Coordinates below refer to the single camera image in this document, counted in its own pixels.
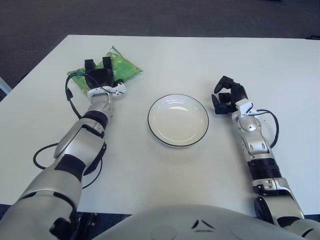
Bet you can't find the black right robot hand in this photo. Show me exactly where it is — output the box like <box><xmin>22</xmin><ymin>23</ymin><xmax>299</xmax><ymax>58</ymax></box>
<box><xmin>211</xmin><ymin>75</ymin><xmax>254</xmax><ymax>117</ymax></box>

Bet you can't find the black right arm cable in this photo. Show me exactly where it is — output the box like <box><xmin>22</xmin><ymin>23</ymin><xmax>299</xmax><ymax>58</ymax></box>
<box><xmin>252</xmin><ymin>108</ymin><xmax>280</xmax><ymax>148</ymax></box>

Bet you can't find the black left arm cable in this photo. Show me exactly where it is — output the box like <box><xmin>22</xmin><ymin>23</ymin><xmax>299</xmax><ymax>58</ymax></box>
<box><xmin>33</xmin><ymin>72</ymin><xmax>103</xmax><ymax>190</ymax></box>

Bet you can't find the grey robot torso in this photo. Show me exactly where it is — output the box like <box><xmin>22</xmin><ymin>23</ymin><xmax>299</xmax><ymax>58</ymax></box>
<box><xmin>92</xmin><ymin>204</ymin><xmax>303</xmax><ymax>240</ymax></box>

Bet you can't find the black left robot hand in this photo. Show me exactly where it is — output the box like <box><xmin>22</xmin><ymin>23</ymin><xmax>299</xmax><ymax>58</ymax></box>
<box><xmin>83</xmin><ymin>57</ymin><xmax>128</xmax><ymax>98</ymax></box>

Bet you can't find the white plate with black rim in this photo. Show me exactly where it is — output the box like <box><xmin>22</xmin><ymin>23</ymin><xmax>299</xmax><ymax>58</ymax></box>
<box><xmin>147</xmin><ymin>93</ymin><xmax>210</xmax><ymax>148</ymax></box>

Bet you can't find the pale grey furniture edge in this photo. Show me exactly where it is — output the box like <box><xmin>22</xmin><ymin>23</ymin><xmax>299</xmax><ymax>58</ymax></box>
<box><xmin>0</xmin><ymin>76</ymin><xmax>13</xmax><ymax>102</ymax></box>

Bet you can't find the green snack bag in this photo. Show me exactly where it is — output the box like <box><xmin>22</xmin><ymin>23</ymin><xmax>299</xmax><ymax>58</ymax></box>
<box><xmin>66</xmin><ymin>45</ymin><xmax>144</xmax><ymax>95</ymax></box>

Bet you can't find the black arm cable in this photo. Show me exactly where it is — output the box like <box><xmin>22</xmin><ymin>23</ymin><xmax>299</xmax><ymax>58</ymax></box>
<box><xmin>252</xmin><ymin>108</ymin><xmax>280</xmax><ymax>148</ymax></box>
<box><xmin>33</xmin><ymin>72</ymin><xmax>103</xmax><ymax>190</ymax></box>

